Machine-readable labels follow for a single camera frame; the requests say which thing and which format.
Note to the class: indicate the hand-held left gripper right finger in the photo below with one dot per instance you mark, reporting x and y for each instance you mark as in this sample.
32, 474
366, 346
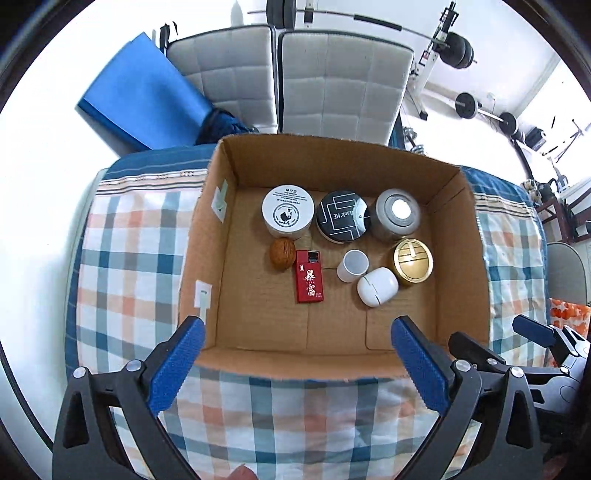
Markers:
420, 364

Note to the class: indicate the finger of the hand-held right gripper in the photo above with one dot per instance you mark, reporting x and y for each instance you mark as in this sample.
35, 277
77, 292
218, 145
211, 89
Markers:
531, 330
475, 353

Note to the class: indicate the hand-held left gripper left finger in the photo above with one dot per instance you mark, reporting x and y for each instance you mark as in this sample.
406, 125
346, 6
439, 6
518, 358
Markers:
178, 364

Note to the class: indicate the white oval case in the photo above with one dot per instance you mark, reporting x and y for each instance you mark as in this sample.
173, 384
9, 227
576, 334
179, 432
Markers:
376, 286

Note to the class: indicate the gold round tin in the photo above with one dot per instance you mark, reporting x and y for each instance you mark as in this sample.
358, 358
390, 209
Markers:
413, 263

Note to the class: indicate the cardboard box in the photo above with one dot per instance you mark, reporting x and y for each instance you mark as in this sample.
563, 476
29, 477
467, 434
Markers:
286, 323

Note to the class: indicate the small white cup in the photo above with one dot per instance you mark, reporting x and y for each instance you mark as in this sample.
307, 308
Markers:
352, 267

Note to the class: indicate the red box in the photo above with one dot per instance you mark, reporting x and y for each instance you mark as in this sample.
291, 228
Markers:
309, 281

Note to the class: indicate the brown walnut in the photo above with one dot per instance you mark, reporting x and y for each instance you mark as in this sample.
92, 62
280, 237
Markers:
282, 254

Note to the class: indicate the white round jar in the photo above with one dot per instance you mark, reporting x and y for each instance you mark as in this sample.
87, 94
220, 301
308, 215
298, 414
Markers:
288, 212

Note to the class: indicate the orange patterned cushion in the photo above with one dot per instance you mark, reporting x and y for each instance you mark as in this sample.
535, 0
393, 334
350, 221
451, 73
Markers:
570, 314

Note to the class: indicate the grey chair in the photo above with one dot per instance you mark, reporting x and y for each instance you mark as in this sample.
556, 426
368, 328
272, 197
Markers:
565, 272

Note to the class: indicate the dark wooden chair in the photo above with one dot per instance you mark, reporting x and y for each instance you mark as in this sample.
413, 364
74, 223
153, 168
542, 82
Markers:
563, 212

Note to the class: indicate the grey round jar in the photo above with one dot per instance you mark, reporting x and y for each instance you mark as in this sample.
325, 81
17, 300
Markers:
397, 221

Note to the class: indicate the black round jar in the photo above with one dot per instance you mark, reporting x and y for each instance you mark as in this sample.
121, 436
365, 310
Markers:
341, 217

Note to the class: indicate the small black box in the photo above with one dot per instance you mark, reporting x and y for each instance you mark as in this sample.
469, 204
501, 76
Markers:
535, 138

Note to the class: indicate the dark blue cloth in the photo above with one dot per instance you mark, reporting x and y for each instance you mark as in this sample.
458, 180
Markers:
226, 127

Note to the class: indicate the blue foam mat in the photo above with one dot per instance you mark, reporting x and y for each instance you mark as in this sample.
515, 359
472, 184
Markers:
138, 92

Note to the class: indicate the white weight rack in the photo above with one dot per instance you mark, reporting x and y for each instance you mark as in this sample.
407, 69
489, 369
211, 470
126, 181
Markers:
431, 60

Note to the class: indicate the large barbell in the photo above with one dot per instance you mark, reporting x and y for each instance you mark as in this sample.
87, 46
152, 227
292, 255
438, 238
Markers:
281, 11

